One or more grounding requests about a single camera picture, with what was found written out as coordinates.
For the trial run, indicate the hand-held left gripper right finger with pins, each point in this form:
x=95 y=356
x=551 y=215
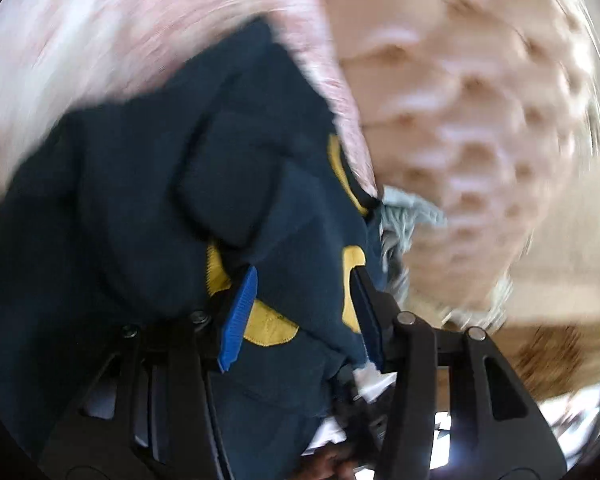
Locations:
x=367 y=320

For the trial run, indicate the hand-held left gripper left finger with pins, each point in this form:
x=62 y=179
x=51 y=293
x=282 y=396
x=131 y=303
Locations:
x=240 y=320

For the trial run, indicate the navy sweatshirt with yellow print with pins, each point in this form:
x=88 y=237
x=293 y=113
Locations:
x=130 y=185

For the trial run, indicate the grey garment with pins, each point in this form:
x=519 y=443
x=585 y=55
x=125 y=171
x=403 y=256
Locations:
x=395 y=265

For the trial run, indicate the pink floral blanket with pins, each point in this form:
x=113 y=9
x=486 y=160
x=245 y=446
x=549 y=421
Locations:
x=130 y=35

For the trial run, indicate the brown patterned curtain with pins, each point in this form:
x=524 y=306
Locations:
x=550 y=360

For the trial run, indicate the beige tufted leather sofa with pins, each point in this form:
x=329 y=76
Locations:
x=455 y=110

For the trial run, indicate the light blue garment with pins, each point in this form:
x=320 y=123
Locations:
x=415 y=212

